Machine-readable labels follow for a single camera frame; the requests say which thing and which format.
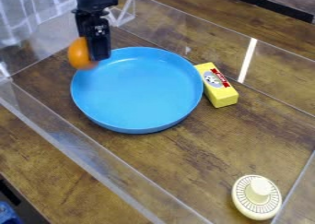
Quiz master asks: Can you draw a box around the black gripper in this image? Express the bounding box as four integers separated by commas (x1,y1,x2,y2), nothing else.
72,0,119,61

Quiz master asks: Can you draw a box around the orange ball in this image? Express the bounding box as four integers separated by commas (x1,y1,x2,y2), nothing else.
68,37,98,70

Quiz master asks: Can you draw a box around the blue round tray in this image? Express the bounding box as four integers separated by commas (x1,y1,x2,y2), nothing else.
71,47,203,134

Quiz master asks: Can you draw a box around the yellow butter block toy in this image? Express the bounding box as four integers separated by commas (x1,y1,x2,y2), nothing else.
196,62,239,108

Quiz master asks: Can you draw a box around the blue object at corner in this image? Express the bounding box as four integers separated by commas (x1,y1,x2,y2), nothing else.
0,201,23,224

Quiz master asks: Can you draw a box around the cream round knob lid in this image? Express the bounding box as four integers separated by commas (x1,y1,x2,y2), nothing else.
231,174,282,220

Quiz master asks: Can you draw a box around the clear acrylic enclosure wall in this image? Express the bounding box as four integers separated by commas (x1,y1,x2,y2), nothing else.
0,0,315,224

